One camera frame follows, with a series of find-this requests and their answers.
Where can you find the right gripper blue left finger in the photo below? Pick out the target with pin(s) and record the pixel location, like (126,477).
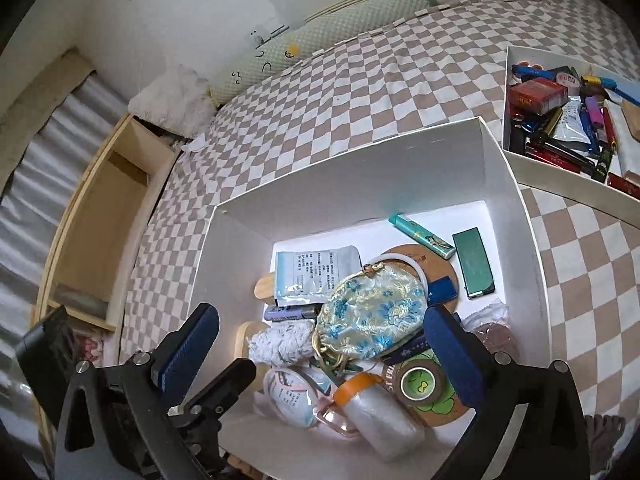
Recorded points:
(181,354)

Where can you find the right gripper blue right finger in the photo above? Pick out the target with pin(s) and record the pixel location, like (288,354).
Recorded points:
(461,355)

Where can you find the floral silk coin purse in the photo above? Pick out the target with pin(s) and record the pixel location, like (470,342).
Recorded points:
(371,312)

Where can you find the white fluffy yarn ball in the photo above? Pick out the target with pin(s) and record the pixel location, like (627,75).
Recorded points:
(282,343)

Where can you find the white blue printed sachet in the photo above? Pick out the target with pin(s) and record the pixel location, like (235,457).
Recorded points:
(310,277)

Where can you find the blue metallic pen tube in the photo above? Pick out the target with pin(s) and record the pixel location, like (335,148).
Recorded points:
(441,291)

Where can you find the round cork coaster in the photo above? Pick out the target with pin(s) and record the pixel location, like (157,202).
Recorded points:
(433,266)

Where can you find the dark green flat box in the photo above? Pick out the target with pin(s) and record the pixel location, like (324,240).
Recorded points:
(474,263)

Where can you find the teal lighter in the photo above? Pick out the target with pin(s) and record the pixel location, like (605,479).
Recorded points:
(422,236)

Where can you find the orange capped plastic film roll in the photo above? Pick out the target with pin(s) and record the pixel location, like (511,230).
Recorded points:
(379,417)

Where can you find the large white cardboard box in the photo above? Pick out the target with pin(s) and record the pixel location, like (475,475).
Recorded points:
(364,234)

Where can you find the wooden bedside shelf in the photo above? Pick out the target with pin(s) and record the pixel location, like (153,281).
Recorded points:
(97,240)

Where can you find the grey curtain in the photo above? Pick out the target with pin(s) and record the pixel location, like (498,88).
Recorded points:
(32,204)

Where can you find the small white cardboard box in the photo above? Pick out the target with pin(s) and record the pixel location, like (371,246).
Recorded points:
(572,150)

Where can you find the red cigarette box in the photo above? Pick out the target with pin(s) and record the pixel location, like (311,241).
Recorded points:
(538,96)

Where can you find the white fluffy pillow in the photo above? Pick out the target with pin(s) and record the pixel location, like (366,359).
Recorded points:
(179,101)

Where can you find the green dotted bolster pillow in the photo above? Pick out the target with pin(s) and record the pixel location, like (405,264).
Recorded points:
(287,49)

